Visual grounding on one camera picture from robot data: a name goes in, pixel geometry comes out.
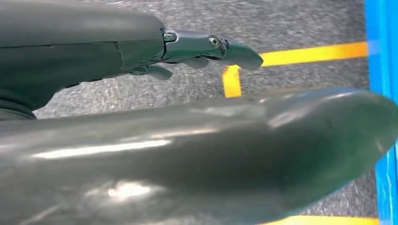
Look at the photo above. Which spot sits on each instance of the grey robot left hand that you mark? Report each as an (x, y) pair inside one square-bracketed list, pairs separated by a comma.
[(62, 46)]

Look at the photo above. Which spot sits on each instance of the large blue steel shelf rack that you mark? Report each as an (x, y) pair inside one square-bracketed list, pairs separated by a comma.
[(384, 62)]

